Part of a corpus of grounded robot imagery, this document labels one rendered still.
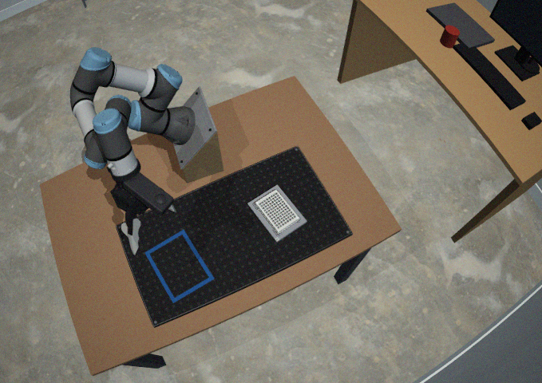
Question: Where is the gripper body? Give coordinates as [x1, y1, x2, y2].
[107, 159, 149, 215]

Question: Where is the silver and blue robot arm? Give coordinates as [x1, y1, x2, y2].
[70, 47, 196, 216]

